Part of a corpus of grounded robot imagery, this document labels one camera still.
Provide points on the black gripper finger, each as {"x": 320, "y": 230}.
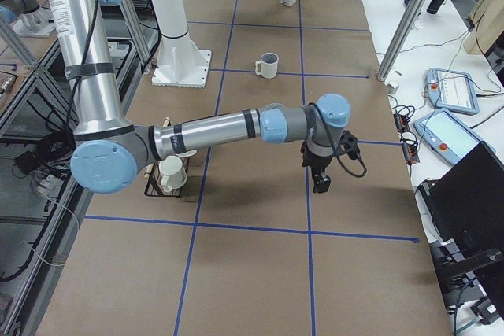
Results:
{"x": 321, "y": 183}

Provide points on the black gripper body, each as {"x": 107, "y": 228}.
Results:
{"x": 317, "y": 161}

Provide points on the white HOME mug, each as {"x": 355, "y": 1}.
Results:
{"x": 267, "y": 65}

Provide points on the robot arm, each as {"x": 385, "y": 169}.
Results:
{"x": 27, "y": 18}
{"x": 111, "y": 149}

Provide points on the small metal cylinder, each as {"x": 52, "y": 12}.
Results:
{"x": 392, "y": 87}

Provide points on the near teach pendant tablet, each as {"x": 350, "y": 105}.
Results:
{"x": 447, "y": 135}

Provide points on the teach pendant tablet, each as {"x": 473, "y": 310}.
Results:
{"x": 452, "y": 90}
{"x": 447, "y": 135}

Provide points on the black monitor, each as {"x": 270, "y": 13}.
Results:
{"x": 466, "y": 206}

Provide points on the white mug lower rack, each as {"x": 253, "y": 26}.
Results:
{"x": 173, "y": 174}

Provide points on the far teach pendant tablet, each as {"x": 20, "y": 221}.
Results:
{"x": 452, "y": 90}

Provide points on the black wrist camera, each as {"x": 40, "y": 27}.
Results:
{"x": 348, "y": 144}

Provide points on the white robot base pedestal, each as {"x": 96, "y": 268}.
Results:
{"x": 180, "y": 62}

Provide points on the aluminium frame post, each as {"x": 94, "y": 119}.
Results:
{"x": 399, "y": 38}

